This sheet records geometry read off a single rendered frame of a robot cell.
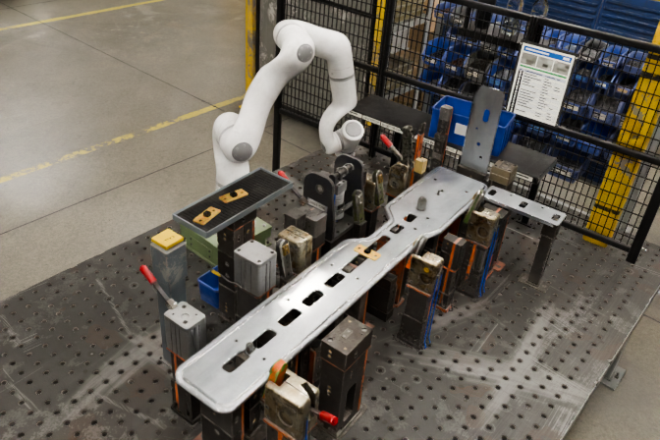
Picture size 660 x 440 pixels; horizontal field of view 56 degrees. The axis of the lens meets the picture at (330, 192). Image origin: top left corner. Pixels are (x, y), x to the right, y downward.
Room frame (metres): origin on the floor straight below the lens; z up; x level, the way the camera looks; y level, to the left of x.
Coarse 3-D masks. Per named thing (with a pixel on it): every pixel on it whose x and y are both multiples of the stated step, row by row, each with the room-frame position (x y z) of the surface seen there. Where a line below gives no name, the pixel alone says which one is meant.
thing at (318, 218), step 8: (304, 208) 1.64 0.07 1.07; (312, 208) 1.65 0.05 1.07; (312, 216) 1.60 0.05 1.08; (320, 216) 1.60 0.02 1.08; (312, 224) 1.58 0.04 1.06; (320, 224) 1.59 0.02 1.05; (312, 232) 1.58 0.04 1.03; (320, 232) 1.60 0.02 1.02; (312, 240) 1.57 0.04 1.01; (320, 240) 1.60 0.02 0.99; (312, 248) 1.57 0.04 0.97; (320, 248) 1.62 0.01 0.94; (312, 256) 1.59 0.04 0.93; (320, 256) 1.63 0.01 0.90
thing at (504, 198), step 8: (496, 192) 1.97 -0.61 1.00; (504, 192) 1.98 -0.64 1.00; (512, 192) 1.98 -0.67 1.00; (488, 200) 1.93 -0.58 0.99; (496, 200) 1.92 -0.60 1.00; (504, 200) 1.92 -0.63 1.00; (512, 200) 1.92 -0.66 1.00; (520, 200) 1.93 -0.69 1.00; (528, 200) 1.93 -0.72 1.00; (512, 208) 1.88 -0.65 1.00; (520, 208) 1.88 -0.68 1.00; (528, 208) 1.88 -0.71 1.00; (536, 208) 1.89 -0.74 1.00; (544, 208) 1.89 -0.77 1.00; (552, 208) 1.89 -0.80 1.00; (528, 216) 1.84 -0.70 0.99; (536, 216) 1.83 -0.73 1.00; (544, 216) 1.84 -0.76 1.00; (552, 216) 1.84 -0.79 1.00; (552, 224) 1.79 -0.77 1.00
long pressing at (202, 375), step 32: (416, 192) 1.92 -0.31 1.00; (448, 192) 1.94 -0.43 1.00; (384, 224) 1.70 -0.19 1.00; (416, 224) 1.72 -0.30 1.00; (448, 224) 1.74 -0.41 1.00; (352, 256) 1.51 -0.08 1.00; (384, 256) 1.53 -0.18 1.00; (288, 288) 1.34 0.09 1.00; (320, 288) 1.36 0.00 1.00; (352, 288) 1.37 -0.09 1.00; (256, 320) 1.20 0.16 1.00; (320, 320) 1.22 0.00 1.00; (224, 352) 1.09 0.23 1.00; (256, 352) 1.09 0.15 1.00; (288, 352) 1.10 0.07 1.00; (192, 384) 0.98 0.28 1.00; (224, 384) 0.99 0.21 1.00; (256, 384) 1.00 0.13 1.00
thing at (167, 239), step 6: (162, 234) 1.33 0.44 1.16; (168, 234) 1.33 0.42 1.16; (174, 234) 1.34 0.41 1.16; (156, 240) 1.30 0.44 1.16; (162, 240) 1.31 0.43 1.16; (168, 240) 1.31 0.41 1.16; (174, 240) 1.31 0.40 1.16; (180, 240) 1.32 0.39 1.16; (162, 246) 1.29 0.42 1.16; (168, 246) 1.29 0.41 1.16
